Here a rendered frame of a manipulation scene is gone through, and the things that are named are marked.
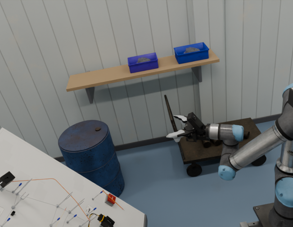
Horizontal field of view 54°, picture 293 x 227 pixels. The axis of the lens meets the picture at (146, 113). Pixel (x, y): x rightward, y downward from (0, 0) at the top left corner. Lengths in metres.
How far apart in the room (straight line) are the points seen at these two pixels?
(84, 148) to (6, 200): 1.38
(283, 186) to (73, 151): 1.93
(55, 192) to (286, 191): 1.13
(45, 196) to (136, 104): 2.15
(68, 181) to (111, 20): 1.89
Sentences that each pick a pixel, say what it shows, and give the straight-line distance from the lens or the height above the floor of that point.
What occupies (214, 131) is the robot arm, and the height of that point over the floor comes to 1.58.
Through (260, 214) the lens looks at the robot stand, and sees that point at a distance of 1.59.
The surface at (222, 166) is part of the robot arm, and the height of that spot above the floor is 1.49.
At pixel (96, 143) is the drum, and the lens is 2.78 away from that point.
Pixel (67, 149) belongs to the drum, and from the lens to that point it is 2.84.
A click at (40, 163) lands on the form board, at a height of 1.44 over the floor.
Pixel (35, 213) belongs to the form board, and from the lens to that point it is 1.55.
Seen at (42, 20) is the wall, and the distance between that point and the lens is 3.20.
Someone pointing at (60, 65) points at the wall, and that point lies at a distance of 3.32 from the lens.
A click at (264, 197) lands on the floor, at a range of 3.20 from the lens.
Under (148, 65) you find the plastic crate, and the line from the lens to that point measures 2.89.
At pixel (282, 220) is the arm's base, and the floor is 1.23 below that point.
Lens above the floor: 2.42
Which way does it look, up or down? 33 degrees down
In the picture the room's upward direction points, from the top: 11 degrees counter-clockwise
